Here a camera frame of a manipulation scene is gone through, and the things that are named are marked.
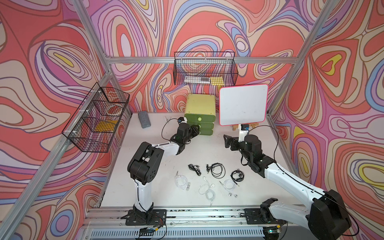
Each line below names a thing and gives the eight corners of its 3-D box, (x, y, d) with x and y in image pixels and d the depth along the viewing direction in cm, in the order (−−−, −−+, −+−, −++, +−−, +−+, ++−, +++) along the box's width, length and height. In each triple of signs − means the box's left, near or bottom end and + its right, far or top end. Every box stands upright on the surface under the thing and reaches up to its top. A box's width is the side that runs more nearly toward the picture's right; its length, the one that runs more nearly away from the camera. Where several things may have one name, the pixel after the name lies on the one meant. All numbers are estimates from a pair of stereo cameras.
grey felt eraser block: (141, 128, 112) (140, 126, 110) (137, 115, 122) (136, 112, 120) (151, 125, 114) (151, 123, 112) (146, 112, 124) (146, 109, 122)
